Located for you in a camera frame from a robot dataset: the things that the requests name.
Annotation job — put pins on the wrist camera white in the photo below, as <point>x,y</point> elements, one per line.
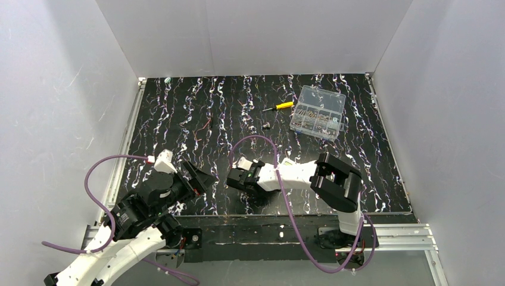
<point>163,162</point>
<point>243,164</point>

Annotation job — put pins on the yellow handled screwdriver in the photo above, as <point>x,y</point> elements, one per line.
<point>280,106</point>

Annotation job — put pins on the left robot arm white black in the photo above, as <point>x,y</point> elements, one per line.
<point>138,225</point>

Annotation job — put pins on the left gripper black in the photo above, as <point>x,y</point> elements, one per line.
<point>191,178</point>

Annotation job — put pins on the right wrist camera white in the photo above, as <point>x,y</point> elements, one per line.
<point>243,164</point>

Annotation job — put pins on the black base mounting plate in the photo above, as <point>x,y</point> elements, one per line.
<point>257,237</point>

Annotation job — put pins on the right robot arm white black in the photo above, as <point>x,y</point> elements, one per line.
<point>337,183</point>

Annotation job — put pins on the clear plastic screw box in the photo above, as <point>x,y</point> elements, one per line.
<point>318,113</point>

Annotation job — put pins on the aluminium frame rail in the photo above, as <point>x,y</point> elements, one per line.
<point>114,165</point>

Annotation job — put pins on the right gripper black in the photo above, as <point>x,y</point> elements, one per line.
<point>236,178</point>

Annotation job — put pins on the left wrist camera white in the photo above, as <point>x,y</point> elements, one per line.
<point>163,162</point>

